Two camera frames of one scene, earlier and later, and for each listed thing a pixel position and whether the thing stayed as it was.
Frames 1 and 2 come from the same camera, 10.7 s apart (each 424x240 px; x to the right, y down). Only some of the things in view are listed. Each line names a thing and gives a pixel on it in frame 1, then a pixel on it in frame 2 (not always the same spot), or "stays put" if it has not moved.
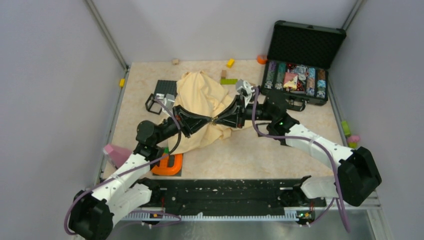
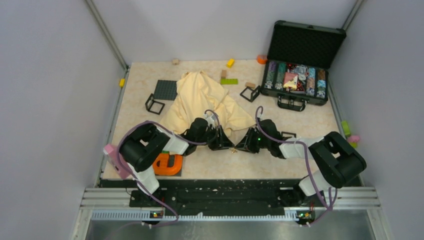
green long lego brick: x=227 y=81 stays put
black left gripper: x=179 y=113 → x=222 y=142
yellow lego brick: x=230 y=63 stays put
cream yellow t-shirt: x=200 y=94 stays put
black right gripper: x=237 y=120 → x=246 y=143
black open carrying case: x=300 y=56 stays put
